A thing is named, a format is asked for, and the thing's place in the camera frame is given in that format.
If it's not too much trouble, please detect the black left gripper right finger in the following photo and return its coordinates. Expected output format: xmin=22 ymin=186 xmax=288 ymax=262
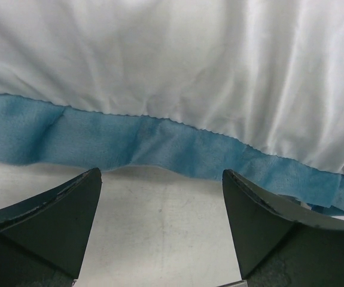
xmin=223 ymin=170 xmax=344 ymax=286

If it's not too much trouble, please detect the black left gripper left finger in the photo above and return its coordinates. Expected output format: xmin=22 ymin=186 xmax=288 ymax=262
xmin=0 ymin=168 xmax=102 ymax=286

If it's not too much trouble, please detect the blue houndstooth pillowcase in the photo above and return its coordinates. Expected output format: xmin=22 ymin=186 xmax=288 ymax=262
xmin=0 ymin=0 xmax=344 ymax=216

